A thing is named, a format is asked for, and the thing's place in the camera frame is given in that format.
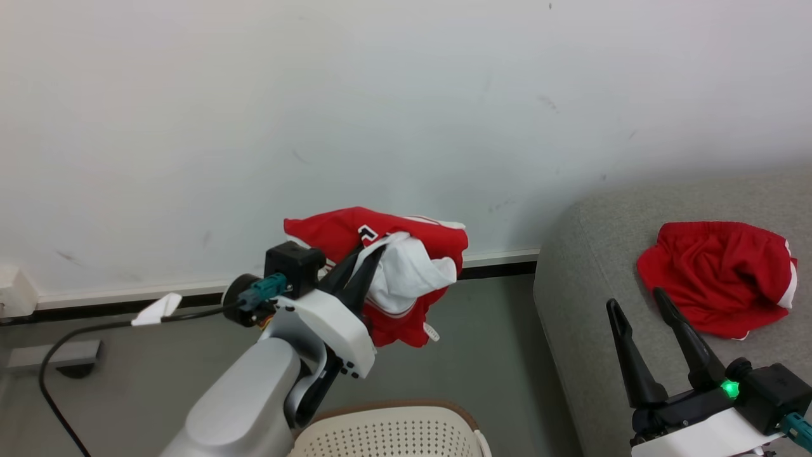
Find teal cable connector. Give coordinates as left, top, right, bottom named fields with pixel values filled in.
left=238, top=273, right=287, bottom=312
left=782, top=413, right=812, bottom=453

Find teal left cable connector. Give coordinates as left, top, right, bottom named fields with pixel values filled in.
left=238, top=273, right=287, bottom=312

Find red and white jersey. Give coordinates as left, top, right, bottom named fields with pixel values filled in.
left=284, top=206, right=469, bottom=348

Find grey fabric sofa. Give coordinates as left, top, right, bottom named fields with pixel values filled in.
left=533, top=168, right=812, bottom=457

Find white cable tag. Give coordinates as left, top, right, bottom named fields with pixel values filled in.
left=131, top=293, right=183, bottom=327

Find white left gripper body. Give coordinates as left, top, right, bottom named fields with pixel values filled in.
left=274, top=291, right=377, bottom=380

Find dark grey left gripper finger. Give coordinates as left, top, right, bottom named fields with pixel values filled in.
left=343, top=245, right=386, bottom=313
left=319, top=243, right=369, bottom=294

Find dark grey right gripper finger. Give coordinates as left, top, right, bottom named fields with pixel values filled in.
left=606, top=298, right=668, bottom=409
left=653, top=288, right=726, bottom=391

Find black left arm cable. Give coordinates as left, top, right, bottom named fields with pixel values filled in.
left=38, top=301, right=245, bottom=457

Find red shorts with white trim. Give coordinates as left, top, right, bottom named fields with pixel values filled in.
left=637, top=222, right=798, bottom=340

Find teal right cable connector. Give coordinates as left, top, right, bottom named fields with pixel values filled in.
left=782, top=413, right=812, bottom=453

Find black and white baseboard strip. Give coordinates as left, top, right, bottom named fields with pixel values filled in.
left=0, top=249, right=540, bottom=326

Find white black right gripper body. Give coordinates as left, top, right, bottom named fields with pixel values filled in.
left=631, top=380, right=787, bottom=457

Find cream perforated laundry basket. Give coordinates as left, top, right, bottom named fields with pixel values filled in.
left=289, top=400, right=492, bottom=457

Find white wall box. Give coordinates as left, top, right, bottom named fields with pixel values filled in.
left=0, top=265, right=40, bottom=318

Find grey floor block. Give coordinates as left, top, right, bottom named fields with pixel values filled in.
left=6, top=340, right=102, bottom=380

